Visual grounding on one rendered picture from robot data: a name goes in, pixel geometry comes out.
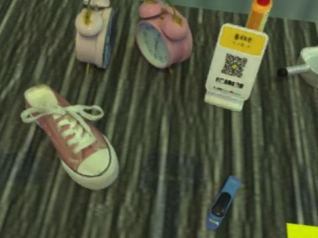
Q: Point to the pink twin-bell alarm clock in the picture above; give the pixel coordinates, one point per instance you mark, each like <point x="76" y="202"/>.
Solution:
<point x="169" y="36"/>

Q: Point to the pink canvas sneaker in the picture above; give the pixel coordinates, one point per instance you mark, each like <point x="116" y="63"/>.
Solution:
<point x="75" y="139"/>

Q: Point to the white QR code sign stand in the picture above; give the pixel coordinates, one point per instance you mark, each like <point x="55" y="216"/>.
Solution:
<point x="235" y="67"/>

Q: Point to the white twin-bell alarm clock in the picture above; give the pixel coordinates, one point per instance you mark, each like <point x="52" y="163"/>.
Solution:
<point x="90" y="47"/>

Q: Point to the blue toy car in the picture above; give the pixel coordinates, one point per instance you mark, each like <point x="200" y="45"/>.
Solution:
<point x="222" y="203"/>

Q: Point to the orange bottle with red cap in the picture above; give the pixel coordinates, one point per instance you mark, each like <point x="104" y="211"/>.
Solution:
<point x="258" y="15"/>

